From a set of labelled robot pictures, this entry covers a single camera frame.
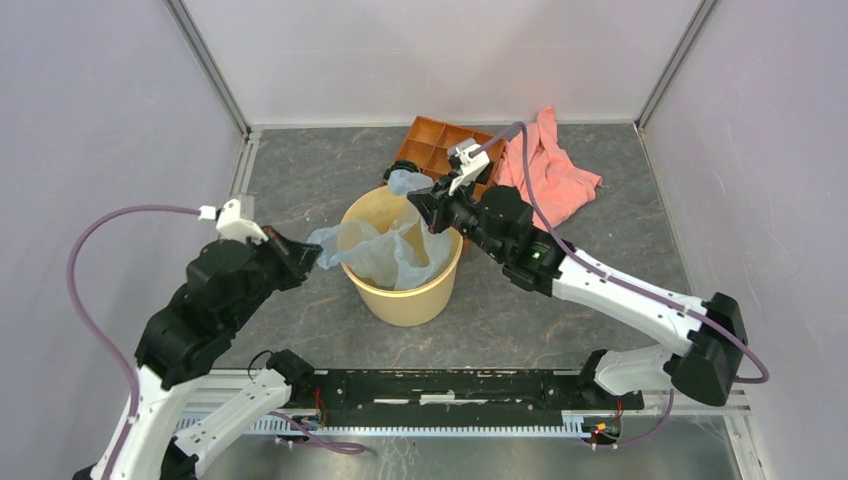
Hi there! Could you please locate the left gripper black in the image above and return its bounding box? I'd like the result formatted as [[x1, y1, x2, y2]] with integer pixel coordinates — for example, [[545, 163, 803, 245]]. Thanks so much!
[[228, 221, 325, 329]]

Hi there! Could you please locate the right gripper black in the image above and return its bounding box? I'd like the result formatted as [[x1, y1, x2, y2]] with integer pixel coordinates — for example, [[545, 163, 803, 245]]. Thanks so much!
[[409, 168, 507, 261]]

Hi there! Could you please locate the light blue plastic trash bag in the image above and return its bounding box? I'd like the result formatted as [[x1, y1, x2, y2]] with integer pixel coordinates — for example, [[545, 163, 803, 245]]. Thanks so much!
[[308, 170, 455, 291]]

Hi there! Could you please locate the tan cylindrical trash bin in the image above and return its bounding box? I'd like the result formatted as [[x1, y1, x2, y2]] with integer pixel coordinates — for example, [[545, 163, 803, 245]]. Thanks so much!
[[335, 185, 464, 329]]

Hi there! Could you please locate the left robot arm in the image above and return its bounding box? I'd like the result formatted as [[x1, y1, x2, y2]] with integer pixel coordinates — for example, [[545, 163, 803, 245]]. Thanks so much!
[[74, 226, 322, 479]]

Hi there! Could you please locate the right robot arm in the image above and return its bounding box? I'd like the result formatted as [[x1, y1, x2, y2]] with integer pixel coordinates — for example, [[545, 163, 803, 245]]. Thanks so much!
[[407, 186, 748, 408]]

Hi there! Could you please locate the orange compartment tray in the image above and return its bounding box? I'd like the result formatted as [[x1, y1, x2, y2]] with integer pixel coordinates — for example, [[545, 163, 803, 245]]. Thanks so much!
[[383, 116, 507, 203]]

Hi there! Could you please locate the pink cloth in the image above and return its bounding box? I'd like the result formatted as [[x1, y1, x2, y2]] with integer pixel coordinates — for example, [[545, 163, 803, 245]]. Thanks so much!
[[494, 106, 602, 227]]

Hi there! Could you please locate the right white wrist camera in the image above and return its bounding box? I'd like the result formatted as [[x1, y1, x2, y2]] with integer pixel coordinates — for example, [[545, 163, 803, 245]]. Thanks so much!
[[447, 137, 493, 196]]

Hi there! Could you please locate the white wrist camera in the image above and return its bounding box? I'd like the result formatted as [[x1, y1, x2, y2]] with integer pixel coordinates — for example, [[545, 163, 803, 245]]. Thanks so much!
[[447, 137, 493, 196], [198, 194, 269, 245]]

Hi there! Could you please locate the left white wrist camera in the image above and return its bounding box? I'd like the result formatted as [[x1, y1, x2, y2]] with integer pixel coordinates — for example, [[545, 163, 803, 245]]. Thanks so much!
[[198, 194, 269, 245]]

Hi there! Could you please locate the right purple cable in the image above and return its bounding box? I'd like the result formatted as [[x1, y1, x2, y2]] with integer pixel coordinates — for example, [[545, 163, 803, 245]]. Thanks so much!
[[468, 121, 771, 386]]

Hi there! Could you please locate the purple cable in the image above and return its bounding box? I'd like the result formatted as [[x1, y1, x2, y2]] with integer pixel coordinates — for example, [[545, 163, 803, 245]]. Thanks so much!
[[66, 205, 219, 480], [468, 121, 771, 386]]

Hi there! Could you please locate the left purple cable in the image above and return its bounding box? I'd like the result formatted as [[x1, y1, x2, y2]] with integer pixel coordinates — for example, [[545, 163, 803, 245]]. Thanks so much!
[[66, 205, 219, 480]]

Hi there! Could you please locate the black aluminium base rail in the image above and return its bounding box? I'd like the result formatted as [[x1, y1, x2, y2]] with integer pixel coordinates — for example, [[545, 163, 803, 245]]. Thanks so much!
[[172, 368, 697, 446]]

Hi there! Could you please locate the left corner aluminium post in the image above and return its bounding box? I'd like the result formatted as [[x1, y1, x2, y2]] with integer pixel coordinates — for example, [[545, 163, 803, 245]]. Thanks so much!
[[164, 0, 252, 138]]

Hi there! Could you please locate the corner aluminium post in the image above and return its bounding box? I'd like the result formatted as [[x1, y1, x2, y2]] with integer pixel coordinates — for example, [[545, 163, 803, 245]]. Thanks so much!
[[634, 0, 720, 135], [164, 0, 252, 138]]

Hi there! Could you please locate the right corner aluminium post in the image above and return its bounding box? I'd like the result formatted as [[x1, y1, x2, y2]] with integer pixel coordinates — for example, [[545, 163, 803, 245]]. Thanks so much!
[[634, 0, 720, 135]]

